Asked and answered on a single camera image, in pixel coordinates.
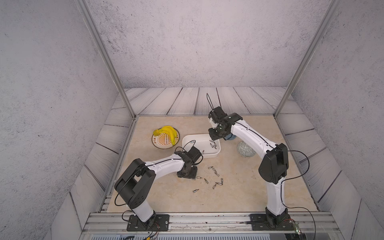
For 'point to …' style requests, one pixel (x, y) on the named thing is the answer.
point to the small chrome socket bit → (214, 146)
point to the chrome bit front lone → (195, 190)
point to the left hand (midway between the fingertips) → (193, 177)
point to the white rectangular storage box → (203, 142)
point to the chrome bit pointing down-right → (212, 141)
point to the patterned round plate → (163, 141)
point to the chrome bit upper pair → (210, 167)
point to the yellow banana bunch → (167, 129)
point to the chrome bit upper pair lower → (216, 173)
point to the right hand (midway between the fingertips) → (213, 135)
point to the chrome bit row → (198, 177)
